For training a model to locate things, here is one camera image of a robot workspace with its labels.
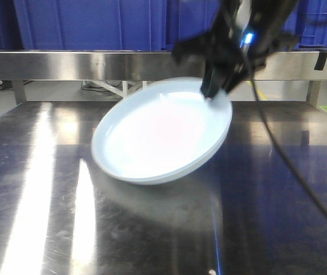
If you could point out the steel shelf post right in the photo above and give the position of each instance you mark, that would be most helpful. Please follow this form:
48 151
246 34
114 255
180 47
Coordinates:
313 92

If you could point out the steel shelf post left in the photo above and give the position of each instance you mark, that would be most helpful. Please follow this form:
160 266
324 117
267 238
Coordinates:
19 91

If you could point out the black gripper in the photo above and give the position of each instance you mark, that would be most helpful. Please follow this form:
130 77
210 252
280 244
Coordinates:
241 28

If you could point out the blue plastic crate middle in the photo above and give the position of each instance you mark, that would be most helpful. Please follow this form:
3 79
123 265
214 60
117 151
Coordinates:
193 18

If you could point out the blue plastic crate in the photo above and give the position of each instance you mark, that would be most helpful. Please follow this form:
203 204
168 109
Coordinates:
308 21
193 18
92 25

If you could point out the blue plastic crate right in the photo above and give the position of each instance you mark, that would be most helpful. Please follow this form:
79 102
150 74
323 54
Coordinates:
308 21

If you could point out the blue plastic crate left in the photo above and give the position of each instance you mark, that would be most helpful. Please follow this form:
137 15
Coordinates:
92 25

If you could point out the steel shelf post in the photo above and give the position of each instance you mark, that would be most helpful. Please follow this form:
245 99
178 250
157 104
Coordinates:
313 92
19 91

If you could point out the black tape strip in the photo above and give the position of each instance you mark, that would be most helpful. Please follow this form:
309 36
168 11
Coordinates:
321 60

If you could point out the white metal frame stand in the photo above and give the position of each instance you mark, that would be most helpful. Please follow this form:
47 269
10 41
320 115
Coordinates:
121 88

